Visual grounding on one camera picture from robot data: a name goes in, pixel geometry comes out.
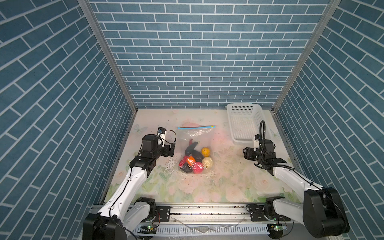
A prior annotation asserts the pink round food ball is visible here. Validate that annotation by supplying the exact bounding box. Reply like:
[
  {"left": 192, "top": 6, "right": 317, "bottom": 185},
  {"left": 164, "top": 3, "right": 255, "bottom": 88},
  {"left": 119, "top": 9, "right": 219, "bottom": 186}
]
[{"left": 191, "top": 162, "right": 205, "bottom": 174}]

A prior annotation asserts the large black food piece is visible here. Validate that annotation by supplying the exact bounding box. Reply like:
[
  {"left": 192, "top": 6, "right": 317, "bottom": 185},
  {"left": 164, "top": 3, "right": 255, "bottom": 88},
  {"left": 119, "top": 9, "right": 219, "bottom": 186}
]
[{"left": 192, "top": 150, "right": 204, "bottom": 162}]

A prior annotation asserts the long black food piece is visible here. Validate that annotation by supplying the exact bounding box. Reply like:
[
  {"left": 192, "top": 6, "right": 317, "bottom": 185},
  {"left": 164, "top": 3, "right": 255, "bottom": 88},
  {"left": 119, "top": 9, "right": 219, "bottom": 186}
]
[{"left": 185, "top": 142, "right": 199, "bottom": 156}]

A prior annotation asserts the yellow food ball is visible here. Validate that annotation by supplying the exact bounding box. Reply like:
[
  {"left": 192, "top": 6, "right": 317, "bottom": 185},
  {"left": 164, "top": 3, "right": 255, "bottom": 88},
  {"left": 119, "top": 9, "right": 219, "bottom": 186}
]
[{"left": 201, "top": 147, "right": 211, "bottom": 158}]

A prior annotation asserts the cream white food ball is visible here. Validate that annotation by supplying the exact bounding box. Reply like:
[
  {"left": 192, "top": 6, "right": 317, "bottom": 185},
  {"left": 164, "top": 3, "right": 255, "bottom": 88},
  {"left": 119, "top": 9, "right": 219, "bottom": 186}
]
[{"left": 202, "top": 157, "right": 214, "bottom": 169}]

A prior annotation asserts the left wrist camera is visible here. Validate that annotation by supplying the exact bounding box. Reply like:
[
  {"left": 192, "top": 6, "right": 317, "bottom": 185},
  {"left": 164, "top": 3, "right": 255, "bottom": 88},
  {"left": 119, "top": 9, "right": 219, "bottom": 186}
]
[{"left": 157, "top": 127, "right": 167, "bottom": 147}]

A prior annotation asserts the white plastic perforated basket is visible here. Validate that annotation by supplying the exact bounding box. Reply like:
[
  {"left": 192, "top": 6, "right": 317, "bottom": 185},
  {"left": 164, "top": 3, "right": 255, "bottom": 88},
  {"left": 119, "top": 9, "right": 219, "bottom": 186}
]
[{"left": 226, "top": 103, "right": 267, "bottom": 145}]

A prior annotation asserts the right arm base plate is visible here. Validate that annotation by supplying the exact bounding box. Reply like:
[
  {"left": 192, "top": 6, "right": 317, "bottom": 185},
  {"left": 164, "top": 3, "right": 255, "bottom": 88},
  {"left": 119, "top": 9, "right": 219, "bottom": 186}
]
[{"left": 245, "top": 203, "right": 291, "bottom": 223}]

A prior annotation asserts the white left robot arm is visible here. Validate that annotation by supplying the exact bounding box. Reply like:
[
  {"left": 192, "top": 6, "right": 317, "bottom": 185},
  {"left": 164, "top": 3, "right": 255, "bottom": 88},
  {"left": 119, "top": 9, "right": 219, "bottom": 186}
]
[{"left": 82, "top": 127, "right": 176, "bottom": 240}]

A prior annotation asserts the small black food ball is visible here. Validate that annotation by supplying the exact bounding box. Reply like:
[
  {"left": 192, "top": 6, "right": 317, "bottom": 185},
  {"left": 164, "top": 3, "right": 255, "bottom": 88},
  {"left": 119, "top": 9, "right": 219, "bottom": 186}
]
[{"left": 181, "top": 163, "right": 193, "bottom": 173}]

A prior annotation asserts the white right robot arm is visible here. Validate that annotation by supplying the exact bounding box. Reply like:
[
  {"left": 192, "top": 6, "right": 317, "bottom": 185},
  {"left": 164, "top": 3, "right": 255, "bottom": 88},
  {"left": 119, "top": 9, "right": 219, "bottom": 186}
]
[{"left": 243, "top": 140, "right": 350, "bottom": 239}]

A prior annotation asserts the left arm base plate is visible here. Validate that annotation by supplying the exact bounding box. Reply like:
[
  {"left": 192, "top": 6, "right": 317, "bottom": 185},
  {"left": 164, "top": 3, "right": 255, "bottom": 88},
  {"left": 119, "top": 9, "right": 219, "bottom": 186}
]
[{"left": 141, "top": 206, "right": 171, "bottom": 224}]

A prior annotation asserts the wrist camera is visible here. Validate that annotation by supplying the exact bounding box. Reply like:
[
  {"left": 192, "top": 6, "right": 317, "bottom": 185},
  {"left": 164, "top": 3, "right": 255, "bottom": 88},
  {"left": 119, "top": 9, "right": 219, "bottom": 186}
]
[
  {"left": 253, "top": 135, "right": 261, "bottom": 151},
  {"left": 157, "top": 127, "right": 167, "bottom": 147}
]

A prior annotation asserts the red chili pepper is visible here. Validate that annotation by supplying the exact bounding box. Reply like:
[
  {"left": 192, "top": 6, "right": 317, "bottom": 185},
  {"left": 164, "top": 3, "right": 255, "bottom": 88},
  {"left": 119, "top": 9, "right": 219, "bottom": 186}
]
[{"left": 179, "top": 139, "right": 193, "bottom": 169}]

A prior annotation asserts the clear zip top bag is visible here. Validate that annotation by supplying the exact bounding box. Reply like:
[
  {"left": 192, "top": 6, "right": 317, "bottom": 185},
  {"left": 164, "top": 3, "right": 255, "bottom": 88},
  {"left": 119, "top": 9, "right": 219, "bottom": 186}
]
[{"left": 177, "top": 125, "right": 216, "bottom": 175}]

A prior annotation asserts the aluminium mounting rail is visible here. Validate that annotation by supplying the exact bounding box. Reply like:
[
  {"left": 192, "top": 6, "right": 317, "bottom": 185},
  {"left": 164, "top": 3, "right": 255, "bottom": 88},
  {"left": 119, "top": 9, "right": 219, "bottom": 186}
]
[{"left": 126, "top": 204, "right": 299, "bottom": 240}]

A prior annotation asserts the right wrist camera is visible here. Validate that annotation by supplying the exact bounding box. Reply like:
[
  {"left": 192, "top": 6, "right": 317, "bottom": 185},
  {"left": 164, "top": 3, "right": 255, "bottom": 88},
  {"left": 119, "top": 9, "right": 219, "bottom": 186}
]
[{"left": 253, "top": 135, "right": 261, "bottom": 151}]

